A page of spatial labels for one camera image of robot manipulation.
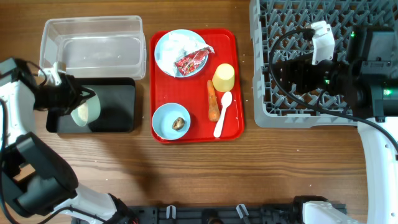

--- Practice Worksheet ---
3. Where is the orange carrot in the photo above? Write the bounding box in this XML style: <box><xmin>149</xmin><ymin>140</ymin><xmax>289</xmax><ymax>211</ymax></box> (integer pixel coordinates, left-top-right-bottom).
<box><xmin>207</xmin><ymin>80</ymin><xmax>220</xmax><ymax>122</ymax></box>

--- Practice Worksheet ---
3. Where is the brown mushroom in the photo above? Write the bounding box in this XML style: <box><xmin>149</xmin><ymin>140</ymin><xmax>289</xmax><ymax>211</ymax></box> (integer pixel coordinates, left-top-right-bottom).
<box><xmin>172</xmin><ymin>117</ymin><xmax>185</xmax><ymax>131</ymax></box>

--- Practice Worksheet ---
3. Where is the black waste tray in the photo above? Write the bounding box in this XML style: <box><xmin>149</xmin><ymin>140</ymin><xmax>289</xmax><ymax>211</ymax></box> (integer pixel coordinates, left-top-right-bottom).
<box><xmin>46</xmin><ymin>78</ymin><xmax>136</xmax><ymax>134</ymax></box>

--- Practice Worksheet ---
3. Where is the clear plastic bin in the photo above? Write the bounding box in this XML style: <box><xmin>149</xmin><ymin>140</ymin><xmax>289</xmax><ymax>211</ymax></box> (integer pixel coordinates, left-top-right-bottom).
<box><xmin>39</xmin><ymin>16</ymin><xmax>147</xmax><ymax>80</ymax></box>

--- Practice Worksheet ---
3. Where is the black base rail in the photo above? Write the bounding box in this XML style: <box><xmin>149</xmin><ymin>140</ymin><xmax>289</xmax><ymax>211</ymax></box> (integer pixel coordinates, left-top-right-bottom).
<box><xmin>131</xmin><ymin>203</ymin><xmax>303</xmax><ymax>224</ymax></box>

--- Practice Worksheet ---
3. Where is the light blue bowl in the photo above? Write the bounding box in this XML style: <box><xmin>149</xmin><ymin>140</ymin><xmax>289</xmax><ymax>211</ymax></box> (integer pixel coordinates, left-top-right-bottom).
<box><xmin>152</xmin><ymin>103</ymin><xmax>191</xmax><ymax>141</ymax></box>

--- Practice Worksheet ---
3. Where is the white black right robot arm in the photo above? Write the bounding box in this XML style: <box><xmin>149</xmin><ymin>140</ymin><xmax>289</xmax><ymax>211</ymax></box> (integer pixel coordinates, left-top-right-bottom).
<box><xmin>268</xmin><ymin>26</ymin><xmax>397</xmax><ymax>223</ymax></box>

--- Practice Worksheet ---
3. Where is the white plastic spoon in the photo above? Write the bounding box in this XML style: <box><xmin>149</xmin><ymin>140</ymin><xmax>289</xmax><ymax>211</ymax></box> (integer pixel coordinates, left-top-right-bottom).
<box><xmin>213</xmin><ymin>91</ymin><xmax>233</xmax><ymax>138</ymax></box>

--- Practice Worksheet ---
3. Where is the white tissue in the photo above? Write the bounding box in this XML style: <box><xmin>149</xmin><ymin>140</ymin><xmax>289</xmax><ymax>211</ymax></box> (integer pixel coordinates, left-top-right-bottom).
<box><xmin>155</xmin><ymin>29</ymin><xmax>215</xmax><ymax>78</ymax></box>

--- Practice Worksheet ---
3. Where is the white rice pile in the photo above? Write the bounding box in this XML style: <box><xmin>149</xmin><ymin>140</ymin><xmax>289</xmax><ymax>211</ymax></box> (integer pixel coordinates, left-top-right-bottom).
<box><xmin>77</xmin><ymin>103</ymin><xmax>89</xmax><ymax>123</ymax></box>

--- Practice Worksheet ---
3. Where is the mint green bowl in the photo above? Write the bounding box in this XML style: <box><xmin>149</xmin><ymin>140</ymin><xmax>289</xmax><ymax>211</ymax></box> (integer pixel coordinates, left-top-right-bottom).
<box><xmin>71</xmin><ymin>95</ymin><xmax>101</xmax><ymax>126</ymax></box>

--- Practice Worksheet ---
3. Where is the yellow plastic cup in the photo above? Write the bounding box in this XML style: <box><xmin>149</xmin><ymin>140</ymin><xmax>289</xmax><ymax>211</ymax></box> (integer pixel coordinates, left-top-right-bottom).
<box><xmin>212</xmin><ymin>63</ymin><xmax>235</xmax><ymax>92</ymax></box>

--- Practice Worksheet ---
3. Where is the red snack wrapper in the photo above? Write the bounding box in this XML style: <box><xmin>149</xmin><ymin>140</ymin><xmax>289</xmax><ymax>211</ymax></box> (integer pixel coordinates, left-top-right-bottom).
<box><xmin>174</xmin><ymin>48</ymin><xmax>210</xmax><ymax>77</ymax></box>

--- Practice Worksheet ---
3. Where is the red serving tray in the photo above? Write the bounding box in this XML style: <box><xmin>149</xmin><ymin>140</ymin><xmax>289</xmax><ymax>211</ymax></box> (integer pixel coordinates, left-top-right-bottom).
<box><xmin>150</xmin><ymin>28</ymin><xmax>244</xmax><ymax>144</ymax></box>

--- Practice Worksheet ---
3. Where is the grey dishwasher rack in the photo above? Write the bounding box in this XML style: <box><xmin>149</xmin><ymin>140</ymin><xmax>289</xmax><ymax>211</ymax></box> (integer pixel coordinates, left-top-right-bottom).
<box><xmin>249</xmin><ymin>0</ymin><xmax>397</xmax><ymax>128</ymax></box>

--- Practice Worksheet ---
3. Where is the light blue plate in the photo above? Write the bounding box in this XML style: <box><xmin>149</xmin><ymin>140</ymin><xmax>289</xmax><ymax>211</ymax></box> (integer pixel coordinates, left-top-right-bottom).
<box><xmin>154</xmin><ymin>29</ymin><xmax>208</xmax><ymax>78</ymax></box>

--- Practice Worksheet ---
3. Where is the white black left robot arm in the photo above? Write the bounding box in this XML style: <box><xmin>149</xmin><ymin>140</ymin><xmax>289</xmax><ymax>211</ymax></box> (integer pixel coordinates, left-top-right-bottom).
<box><xmin>1</xmin><ymin>57</ymin><xmax>140</xmax><ymax>223</ymax></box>

